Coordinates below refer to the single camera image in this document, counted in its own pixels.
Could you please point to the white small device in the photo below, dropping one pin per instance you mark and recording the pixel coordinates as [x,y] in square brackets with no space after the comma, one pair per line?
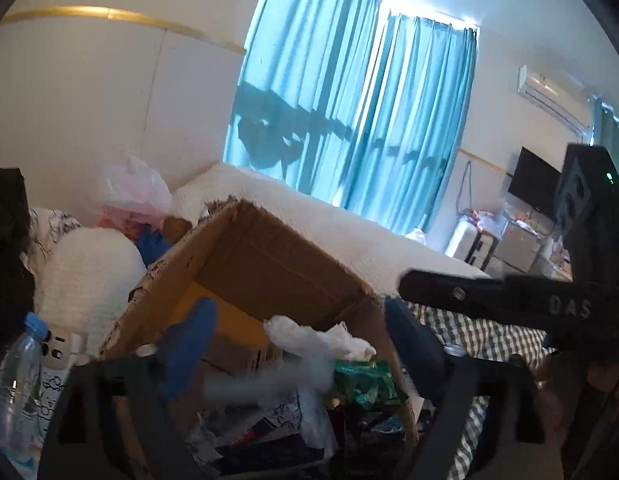
[61,352]

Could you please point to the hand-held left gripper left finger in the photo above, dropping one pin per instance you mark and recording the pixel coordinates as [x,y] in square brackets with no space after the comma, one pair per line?
[189,350]

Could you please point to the clear plastic bag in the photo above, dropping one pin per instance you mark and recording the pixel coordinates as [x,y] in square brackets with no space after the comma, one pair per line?
[314,340]

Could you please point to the floral printed packet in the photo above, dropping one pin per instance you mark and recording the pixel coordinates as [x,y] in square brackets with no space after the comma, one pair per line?
[284,420]

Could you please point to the pink white plastic bag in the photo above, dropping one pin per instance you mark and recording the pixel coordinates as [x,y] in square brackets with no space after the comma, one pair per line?
[132,190]

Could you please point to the black cloth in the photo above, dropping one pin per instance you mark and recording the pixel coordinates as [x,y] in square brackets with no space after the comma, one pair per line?
[9,240]

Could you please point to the white knitted blanket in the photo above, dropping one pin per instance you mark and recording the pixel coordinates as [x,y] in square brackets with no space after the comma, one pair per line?
[89,285]

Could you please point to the translucent plastic jug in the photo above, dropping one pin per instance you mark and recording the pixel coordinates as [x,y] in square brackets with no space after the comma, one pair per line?
[417,236]

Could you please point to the black white suitcase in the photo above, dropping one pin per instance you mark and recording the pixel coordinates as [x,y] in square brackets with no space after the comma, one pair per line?
[484,252]

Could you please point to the grey cabinet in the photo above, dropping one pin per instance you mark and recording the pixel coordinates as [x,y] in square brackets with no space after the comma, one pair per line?
[517,250]

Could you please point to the black television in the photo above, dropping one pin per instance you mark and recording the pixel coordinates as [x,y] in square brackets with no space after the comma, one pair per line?
[534,180]

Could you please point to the clear water bottle blue cap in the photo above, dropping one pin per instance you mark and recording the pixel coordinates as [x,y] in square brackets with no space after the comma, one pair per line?
[16,390]

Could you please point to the dark blue object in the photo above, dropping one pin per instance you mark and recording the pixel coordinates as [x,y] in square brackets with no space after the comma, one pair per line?
[154,245]

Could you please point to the green foil packet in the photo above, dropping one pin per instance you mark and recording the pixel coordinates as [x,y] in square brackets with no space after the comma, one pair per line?
[364,385]

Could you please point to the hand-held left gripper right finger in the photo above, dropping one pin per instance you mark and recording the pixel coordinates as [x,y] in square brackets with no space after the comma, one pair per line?
[414,352]

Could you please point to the pile of small clutter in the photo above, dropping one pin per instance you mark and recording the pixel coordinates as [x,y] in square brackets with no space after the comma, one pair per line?
[504,220]

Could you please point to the white line-print sheet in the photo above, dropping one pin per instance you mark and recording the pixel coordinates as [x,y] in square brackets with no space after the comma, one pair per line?
[51,230]

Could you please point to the person's right hand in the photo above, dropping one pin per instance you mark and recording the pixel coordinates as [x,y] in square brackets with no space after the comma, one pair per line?
[574,410]

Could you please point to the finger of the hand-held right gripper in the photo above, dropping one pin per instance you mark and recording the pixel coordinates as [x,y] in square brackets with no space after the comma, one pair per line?
[454,292]

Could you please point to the white quilted bed cover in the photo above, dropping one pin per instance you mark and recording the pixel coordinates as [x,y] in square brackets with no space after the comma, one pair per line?
[314,220]

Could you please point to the brown cardboard box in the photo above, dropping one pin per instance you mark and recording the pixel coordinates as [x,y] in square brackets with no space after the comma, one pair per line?
[269,260]

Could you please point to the teal curtain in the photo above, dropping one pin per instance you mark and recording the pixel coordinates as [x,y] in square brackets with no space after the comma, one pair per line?
[349,85]

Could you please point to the white air conditioner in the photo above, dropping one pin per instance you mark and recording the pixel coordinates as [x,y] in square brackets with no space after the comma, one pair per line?
[554,97]

